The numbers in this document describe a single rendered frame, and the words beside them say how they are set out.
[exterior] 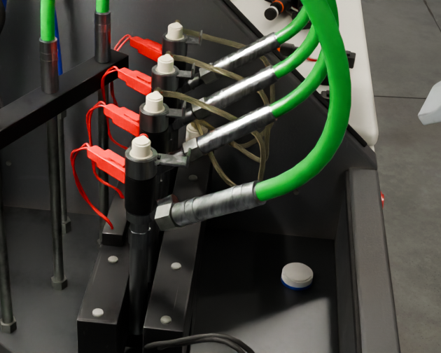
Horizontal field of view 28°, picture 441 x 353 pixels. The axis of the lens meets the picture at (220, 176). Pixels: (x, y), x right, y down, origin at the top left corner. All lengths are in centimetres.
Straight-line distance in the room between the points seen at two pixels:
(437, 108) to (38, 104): 54
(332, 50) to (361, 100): 67
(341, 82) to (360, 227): 49
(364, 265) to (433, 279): 155
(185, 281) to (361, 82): 50
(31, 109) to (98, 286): 19
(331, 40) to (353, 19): 92
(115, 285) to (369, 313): 26
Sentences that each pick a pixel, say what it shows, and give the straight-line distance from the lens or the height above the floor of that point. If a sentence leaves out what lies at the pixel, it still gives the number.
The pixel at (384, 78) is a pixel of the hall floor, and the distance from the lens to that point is 350.
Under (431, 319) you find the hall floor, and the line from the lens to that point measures 239.
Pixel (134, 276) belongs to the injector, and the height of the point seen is 100.
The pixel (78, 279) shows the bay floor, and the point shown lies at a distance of 110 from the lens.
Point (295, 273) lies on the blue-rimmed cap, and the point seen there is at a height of 85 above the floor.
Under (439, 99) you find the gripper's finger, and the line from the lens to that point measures 45.
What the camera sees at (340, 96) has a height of 129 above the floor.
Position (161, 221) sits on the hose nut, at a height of 114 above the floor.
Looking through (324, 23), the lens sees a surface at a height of 133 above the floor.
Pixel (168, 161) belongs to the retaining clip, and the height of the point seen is 113.
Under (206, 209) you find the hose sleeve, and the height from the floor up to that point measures 117.
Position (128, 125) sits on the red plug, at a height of 111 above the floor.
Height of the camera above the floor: 155
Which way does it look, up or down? 34 degrees down
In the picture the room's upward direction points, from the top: 5 degrees clockwise
